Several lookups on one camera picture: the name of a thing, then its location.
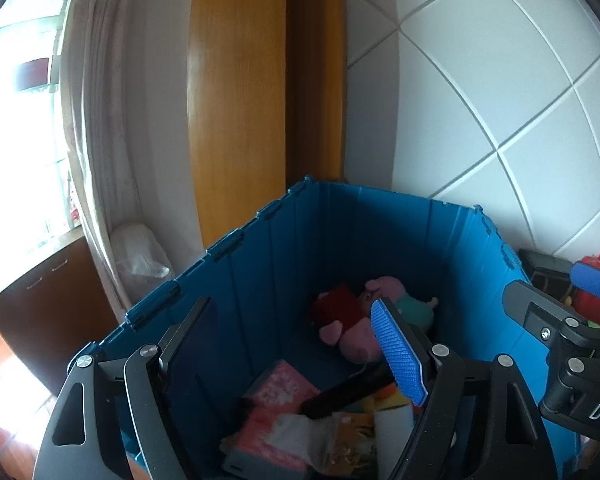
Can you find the pink tissue pack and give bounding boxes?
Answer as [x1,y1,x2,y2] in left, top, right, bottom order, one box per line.
[222,360,320,479]

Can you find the red plastic toy case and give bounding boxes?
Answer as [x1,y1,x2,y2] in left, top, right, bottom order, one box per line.
[570,254,600,326]

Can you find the pig plush teal shirt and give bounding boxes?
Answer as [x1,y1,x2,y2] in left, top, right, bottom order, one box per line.
[364,275,439,331]

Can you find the pink pig plush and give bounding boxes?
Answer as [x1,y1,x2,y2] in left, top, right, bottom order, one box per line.
[315,287,382,364]

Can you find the dark wooden cabinet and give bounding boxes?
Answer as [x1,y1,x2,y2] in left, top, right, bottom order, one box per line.
[0,237,118,394]

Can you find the blue plastic storage crate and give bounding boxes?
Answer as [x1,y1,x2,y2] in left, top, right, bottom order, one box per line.
[66,174,581,480]

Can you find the white curtain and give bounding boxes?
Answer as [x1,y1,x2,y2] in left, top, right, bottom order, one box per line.
[59,0,207,321]

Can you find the wooden door frame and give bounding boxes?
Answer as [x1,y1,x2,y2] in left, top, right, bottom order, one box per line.
[186,0,347,245]

